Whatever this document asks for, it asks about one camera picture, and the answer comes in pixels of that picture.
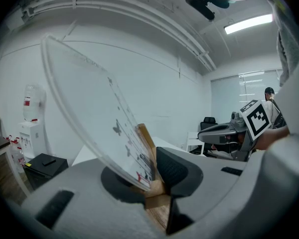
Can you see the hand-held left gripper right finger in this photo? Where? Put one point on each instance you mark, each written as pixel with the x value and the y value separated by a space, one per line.
pixel 179 170

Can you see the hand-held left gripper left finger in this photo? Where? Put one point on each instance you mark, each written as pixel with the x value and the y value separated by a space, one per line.
pixel 89 208

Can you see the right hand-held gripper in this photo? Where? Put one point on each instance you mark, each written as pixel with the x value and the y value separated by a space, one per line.
pixel 257 118

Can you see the person's right forearm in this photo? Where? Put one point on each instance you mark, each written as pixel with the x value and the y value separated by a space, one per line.
pixel 274 138

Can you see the black office chair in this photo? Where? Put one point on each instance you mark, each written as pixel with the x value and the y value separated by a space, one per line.
pixel 208 123

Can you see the black cabinet box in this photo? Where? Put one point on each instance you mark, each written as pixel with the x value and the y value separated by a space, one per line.
pixel 35 175

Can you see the white water dispenser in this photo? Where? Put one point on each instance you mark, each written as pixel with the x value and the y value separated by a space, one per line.
pixel 31 138

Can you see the cluster of spare water jugs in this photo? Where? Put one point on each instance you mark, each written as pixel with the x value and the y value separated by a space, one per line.
pixel 16 153

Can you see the ceiling light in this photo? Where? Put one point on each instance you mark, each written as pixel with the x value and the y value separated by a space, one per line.
pixel 249 24

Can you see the person's grey sweatshirt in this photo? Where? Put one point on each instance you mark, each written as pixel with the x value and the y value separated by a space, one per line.
pixel 289 46

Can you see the large clear water bottle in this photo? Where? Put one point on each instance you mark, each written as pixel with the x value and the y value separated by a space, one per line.
pixel 35 101

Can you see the white ceiling conduit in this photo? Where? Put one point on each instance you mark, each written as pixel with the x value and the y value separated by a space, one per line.
pixel 102 2

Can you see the black head-mounted camera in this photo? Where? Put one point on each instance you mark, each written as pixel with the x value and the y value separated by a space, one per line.
pixel 201 7

